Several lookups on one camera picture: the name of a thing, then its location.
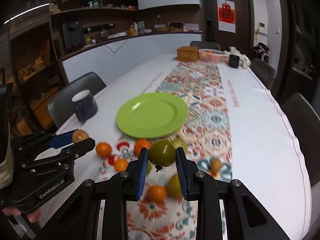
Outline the grey chair right near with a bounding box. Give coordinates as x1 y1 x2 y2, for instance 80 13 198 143
281 92 320 186

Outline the white wall intercom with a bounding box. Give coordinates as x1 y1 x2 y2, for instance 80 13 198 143
258 22 268 35

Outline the grey chair table end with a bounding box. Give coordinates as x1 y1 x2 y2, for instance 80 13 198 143
190 41 221 50

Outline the black mug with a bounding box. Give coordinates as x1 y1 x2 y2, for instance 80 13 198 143
228 55 244 68

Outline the orange mandarin front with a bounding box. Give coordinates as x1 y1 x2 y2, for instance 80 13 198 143
146 185 168 202

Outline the green pear near plate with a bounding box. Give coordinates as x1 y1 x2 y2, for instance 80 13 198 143
171 138 188 154

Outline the left hand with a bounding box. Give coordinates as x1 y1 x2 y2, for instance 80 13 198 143
2 206 41 223

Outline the grey chair left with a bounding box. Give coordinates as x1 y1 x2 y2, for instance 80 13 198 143
47 72 107 128

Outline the green plate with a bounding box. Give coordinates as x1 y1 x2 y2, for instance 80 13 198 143
116 93 188 139

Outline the small green fruit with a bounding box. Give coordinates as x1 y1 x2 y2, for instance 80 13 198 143
148 139 176 172
147 162 152 174

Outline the dark blue mug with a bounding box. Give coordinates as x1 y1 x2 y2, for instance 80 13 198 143
72 89 98 124

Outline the white tissue pack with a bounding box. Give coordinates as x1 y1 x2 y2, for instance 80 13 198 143
225 47 251 69

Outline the clear fruit container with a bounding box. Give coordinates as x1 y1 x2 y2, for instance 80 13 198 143
198 49 229 63

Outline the brown kiwi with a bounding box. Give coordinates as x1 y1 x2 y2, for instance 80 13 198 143
72 129 89 144
210 159 222 173

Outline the white tablecloth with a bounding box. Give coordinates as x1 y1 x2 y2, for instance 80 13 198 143
40 64 312 239

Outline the black coffee machine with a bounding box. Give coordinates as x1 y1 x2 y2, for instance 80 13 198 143
62 21 84 49

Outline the grey chair right far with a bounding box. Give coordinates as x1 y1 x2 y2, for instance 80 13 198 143
250 57 276 90

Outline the grey chair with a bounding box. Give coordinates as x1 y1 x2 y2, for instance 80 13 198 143
47 72 107 128
281 92 320 186
250 57 276 90

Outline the red door poster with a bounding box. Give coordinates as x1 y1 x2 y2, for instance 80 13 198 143
216 0 236 33

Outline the dark wooden door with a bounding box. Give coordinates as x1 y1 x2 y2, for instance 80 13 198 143
201 0 254 55

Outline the patterned table runner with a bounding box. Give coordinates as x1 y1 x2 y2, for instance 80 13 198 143
94 54 232 239

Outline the yellow pear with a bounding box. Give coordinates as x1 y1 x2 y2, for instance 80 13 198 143
165 174 183 199

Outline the orange mandarin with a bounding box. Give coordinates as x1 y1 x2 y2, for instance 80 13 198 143
95 142 112 159
133 139 152 157
113 158 128 172
146 185 168 202

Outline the woven wicker basket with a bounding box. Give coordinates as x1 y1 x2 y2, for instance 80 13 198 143
176 46 199 62

